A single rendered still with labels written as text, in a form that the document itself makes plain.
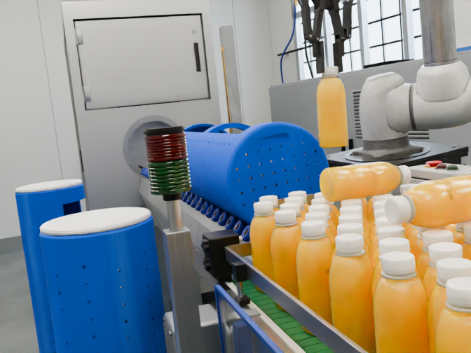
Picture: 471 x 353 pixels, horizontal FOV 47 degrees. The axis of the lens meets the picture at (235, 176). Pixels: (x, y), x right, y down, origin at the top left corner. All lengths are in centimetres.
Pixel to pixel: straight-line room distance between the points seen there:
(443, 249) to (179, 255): 38
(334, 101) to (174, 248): 56
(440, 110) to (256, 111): 530
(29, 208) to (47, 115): 399
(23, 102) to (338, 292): 571
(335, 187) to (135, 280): 57
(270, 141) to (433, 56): 68
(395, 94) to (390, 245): 116
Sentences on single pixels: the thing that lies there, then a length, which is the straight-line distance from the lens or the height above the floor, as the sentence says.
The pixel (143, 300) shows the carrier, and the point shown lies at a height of 84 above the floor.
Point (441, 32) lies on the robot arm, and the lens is 182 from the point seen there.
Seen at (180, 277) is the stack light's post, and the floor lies 103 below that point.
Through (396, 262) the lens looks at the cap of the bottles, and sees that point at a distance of 67.
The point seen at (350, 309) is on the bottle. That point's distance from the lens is 78.
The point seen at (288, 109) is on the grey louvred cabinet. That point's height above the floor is 123.
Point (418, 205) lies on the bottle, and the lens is 77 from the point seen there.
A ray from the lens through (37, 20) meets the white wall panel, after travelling 642.
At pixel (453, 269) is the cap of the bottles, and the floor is 108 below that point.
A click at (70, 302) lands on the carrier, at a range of 136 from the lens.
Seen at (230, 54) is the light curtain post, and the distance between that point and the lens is 280.
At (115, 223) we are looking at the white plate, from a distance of 131.
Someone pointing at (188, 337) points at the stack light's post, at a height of 93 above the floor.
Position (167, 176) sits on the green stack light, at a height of 119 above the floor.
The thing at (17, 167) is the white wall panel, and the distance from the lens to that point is 630.
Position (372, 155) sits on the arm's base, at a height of 108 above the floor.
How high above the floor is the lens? 127
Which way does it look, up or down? 7 degrees down
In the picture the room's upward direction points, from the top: 6 degrees counter-clockwise
